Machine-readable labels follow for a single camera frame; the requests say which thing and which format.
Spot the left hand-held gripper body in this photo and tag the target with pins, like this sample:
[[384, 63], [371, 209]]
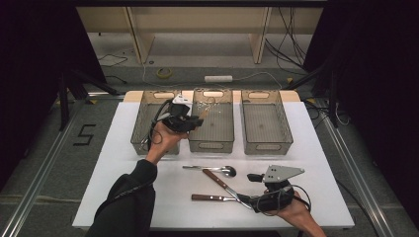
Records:
[[176, 118]]

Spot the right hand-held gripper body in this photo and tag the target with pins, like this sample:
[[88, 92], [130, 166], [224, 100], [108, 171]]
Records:
[[281, 173]]

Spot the translucent grey plastic bin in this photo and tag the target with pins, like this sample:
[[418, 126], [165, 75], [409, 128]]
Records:
[[214, 131], [141, 121], [263, 131]]

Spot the metal spoon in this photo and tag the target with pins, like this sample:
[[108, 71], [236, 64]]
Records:
[[228, 171]]

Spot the person's left hand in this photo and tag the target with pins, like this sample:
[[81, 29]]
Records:
[[166, 140]]

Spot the person's right hand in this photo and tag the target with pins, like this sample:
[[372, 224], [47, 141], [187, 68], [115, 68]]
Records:
[[299, 214]]

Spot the white table sheet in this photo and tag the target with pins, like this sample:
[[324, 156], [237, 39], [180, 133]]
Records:
[[214, 222]]

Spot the yellow tape roll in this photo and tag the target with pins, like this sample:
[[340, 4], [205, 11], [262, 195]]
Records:
[[158, 74]]

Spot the white power strip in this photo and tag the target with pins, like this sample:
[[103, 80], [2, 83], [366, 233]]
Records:
[[218, 79]]

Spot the yellow floor tape piece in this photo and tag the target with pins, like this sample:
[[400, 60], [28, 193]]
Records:
[[289, 80], [92, 102], [311, 100]]

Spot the black metal stand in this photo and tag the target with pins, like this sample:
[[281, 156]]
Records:
[[63, 105], [333, 105]]

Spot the beige wooden shelf unit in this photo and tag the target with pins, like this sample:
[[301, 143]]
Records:
[[197, 19]]

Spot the dark curtain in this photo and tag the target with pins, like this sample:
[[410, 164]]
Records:
[[378, 82], [33, 65]]

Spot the aluminium floor rail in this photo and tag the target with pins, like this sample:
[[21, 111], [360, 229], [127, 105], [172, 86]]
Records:
[[39, 171], [355, 171]]

